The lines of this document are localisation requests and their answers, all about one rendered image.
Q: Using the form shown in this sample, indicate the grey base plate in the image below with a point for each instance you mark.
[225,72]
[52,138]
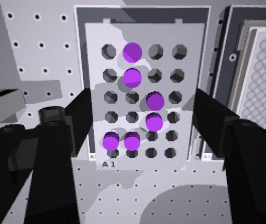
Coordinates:
[39,55]

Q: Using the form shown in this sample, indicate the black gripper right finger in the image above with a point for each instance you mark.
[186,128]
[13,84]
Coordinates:
[242,143]

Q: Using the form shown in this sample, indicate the white multi-well plate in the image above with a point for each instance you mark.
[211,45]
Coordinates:
[248,95]

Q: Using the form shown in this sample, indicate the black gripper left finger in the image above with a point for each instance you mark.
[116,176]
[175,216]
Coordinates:
[52,195]

